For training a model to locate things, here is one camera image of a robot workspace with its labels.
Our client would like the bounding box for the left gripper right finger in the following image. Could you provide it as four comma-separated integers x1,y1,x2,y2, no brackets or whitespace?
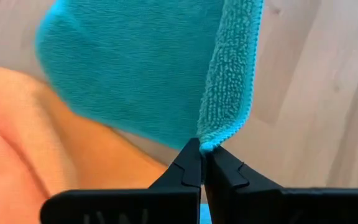
204,146,358,224

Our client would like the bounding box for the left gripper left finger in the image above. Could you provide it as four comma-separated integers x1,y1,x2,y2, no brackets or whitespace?
40,138,203,224

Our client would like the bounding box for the teal microfiber towel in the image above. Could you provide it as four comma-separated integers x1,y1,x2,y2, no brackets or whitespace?
35,0,264,224

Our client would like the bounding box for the orange microfiber towel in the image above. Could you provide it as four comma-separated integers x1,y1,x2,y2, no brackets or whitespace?
0,67,169,224

